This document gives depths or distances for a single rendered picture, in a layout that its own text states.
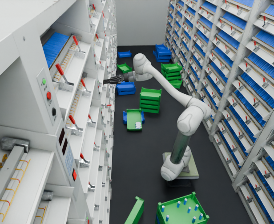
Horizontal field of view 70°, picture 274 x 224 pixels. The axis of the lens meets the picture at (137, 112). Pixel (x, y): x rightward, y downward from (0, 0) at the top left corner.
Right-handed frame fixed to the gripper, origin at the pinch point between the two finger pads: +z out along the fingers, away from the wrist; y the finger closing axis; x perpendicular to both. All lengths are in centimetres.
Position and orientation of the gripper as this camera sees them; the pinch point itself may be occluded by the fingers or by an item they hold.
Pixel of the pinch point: (105, 82)
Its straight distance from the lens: 176.0
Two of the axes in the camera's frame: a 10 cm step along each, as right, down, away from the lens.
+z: -9.8, 1.8, 0.6
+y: -0.6, -6.2, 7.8
